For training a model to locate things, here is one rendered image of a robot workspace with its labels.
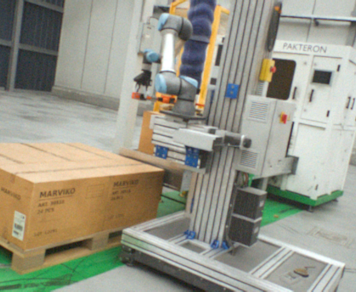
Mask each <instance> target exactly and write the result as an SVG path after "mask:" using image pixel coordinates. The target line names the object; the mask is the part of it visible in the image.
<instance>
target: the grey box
mask: <svg viewBox="0 0 356 292"><path fill-rule="evenodd" d="M154 34H155V26H152V25H150V24H147V23H140V26H139V33H138V40H137V45H136V52H140V53H144V49H152V46H153V39H154Z"/></svg>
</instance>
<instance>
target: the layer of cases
mask: <svg viewBox="0 0 356 292"><path fill-rule="evenodd" d="M163 177H164V169H161V168H158V167H155V166H152V165H148V164H145V163H143V162H138V161H134V160H131V159H127V158H125V157H122V156H119V155H115V154H113V153H109V152H107V151H103V150H100V149H98V148H94V147H90V146H88V145H85V144H81V143H42V144H9V143H0V236H1V237H3V238H4V239H6V240H8V241H9V242H11V243H13V244H14V245H16V246H18V247H20V248H21V249H23V250H28V249H33V248H38V247H41V246H46V245H51V244H54V243H59V242H64V241H65V240H69V239H72V238H77V237H82V236H85V235H89V234H94V233H98V232H101V231H107V230H110V229H116V228H120V227H123V226H128V225H131V224H136V223H140V222H143V221H149V220H153V219H156V216H157V212H158V205H159V199H160V194H161V188H162V181H163Z"/></svg>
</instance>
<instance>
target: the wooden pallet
mask: <svg viewBox="0 0 356 292"><path fill-rule="evenodd" d="M153 220H155V219H153ZM149 221H152V220H149ZM149 221H143V222H140V223H136V224H131V225H128V226H123V227H120V228H116V229H110V230H107V231H101V232H98V233H94V234H89V235H85V236H82V237H77V238H72V239H69V240H65V241H64V242H59V243H54V244H51V245H46V246H41V247H38V248H33V249H28V250H23V249H21V248H20V247H18V246H16V245H14V244H13V243H11V242H9V241H8V240H6V239H4V238H3V237H1V236H0V245H3V246H5V247H6V248H8V249H9V250H11V251H13V260H12V269H13V270H15V271H16V272H17V273H20V274H21V275H22V274H26V273H30V272H33V271H36V270H40V269H42V268H45V267H48V266H52V265H56V264H59V263H63V262H67V261H70V260H74V259H77V258H80V257H84V256H88V254H92V253H95V252H99V251H103V250H106V249H109V248H113V247H117V246H120V245H122V243H121V238H122V236H118V237H114V238H109V239H108V237H109V233H111V232H116V231H120V230H123V229H127V228H131V227H133V226H137V225H139V224H143V223H146V222H149ZM79 240H82V245H81V246H79V247H76V248H74V249H70V250H67V251H62V252H58V253H55V254H50V255H46V256H44V255H45V250H46V249H48V248H53V247H56V246H61V245H66V244H69V243H71V242H76V241H79Z"/></svg>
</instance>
